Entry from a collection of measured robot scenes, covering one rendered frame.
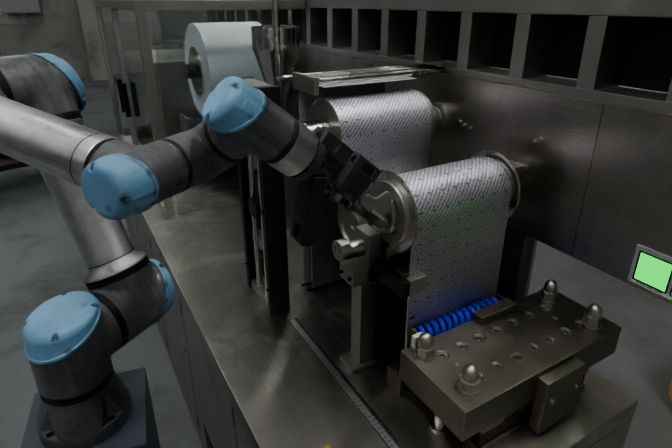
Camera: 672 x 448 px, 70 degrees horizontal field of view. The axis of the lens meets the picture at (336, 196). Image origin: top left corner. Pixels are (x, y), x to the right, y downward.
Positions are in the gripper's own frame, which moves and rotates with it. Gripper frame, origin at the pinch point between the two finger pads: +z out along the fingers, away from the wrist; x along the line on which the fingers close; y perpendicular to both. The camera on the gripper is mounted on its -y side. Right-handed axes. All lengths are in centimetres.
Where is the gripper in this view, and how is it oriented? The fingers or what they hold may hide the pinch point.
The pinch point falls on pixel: (377, 223)
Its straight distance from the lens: 82.5
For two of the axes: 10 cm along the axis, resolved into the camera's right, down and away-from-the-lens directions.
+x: -5.1, -3.3, 8.0
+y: 5.6, -8.3, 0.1
